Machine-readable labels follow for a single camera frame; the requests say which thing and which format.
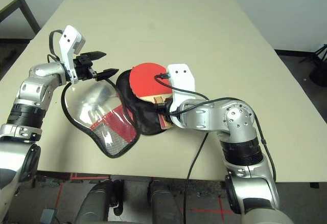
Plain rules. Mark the dark grey robot leg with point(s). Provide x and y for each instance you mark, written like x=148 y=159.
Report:
x=94 y=203
x=163 y=203

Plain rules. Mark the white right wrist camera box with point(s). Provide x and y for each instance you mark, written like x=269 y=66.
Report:
x=181 y=80

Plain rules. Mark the black tripod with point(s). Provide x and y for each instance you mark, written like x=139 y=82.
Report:
x=320 y=52

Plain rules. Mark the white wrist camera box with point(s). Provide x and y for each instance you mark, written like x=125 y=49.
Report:
x=181 y=80
x=70 y=42

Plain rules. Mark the dark grey robot right leg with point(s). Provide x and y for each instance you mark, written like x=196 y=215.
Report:
x=163 y=203

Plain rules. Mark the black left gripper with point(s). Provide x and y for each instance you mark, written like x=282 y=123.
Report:
x=83 y=68

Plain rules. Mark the black table support frame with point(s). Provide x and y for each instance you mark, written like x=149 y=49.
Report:
x=314 y=185

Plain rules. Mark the black red zippered paddle case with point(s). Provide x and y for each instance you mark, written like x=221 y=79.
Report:
x=148 y=121

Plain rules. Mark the grey foot pedal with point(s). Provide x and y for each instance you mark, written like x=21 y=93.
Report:
x=49 y=216

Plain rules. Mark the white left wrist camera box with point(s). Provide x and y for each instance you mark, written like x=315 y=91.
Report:
x=70 y=42

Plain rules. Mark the black bag on floor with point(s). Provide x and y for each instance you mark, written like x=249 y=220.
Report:
x=319 y=75

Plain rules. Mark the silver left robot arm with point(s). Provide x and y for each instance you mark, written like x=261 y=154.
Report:
x=33 y=93

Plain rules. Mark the beige side table black frame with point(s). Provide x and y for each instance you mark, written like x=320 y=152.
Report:
x=30 y=17

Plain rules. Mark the dark grey robot left leg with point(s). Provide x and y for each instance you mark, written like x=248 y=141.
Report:
x=94 y=203

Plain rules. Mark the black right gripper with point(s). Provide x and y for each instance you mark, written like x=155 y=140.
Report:
x=166 y=109

